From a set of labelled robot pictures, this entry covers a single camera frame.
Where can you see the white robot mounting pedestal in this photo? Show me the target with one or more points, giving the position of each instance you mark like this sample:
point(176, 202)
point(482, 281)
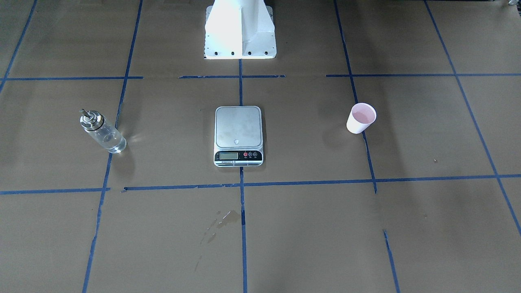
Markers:
point(239, 29)

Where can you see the white digital kitchen scale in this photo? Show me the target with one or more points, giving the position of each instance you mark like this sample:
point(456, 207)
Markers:
point(238, 136)

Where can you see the pink paper cup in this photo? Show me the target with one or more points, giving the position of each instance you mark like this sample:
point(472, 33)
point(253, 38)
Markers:
point(361, 116)

